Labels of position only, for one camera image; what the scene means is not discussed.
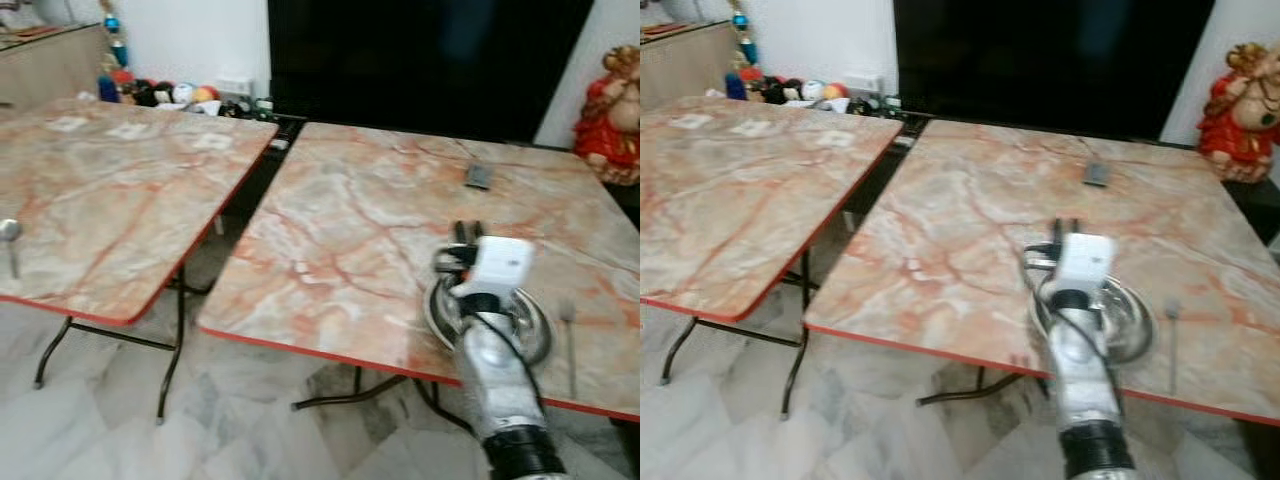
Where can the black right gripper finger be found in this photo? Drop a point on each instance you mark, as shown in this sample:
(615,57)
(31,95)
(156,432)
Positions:
(478,234)
(1053,232)
(1071,230)
(460,234)

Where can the round steel bowl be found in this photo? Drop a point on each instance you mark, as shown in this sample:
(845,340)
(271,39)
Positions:
(532,328)
(1135,322)

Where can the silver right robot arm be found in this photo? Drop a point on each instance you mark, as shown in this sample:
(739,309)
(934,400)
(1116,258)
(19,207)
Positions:
(1085,375)
(495,375)

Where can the small grey flat object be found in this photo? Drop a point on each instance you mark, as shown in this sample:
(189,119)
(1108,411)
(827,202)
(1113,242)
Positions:
(1097,174)
(479,177)

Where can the marble pattern folding table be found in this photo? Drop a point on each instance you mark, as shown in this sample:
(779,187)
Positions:
(950,230)
(340,240)
(740,200)
(110,200)

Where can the steel spoon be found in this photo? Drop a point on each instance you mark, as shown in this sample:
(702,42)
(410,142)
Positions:
(569,345)
(1173,340)
(10,235)

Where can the red Ganesha statue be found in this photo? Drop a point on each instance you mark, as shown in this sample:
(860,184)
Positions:
(608,125)
(1235,120)

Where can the black television screen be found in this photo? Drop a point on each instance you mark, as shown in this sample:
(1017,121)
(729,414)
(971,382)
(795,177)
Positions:
(430,60)
(1050,60)

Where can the orange round toy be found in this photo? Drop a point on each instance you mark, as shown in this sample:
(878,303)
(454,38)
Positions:
(206,96)
(835,93)

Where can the light wooden cabinet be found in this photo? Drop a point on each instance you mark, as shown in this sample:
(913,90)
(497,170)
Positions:
(50,70)
(685,65)

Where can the white round toy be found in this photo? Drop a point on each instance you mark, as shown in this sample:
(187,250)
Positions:
(812,91)
(183,94)

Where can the small blue toy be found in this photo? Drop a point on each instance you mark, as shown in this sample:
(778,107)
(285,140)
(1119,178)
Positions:
(735,87)
(107,89)

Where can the black plush toy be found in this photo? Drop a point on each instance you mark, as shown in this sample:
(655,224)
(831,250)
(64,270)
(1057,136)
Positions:
(776,91)
(148,94)

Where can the colourful hanging ornament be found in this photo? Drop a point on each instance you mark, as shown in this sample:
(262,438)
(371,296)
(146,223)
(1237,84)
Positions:
(113,30)
(742,28)

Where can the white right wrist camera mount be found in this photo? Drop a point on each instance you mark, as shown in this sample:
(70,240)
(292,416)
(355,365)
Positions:
(1087,262)
(503,265)

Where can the white wall socket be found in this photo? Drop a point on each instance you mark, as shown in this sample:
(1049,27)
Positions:
(235,86)
(862,83)

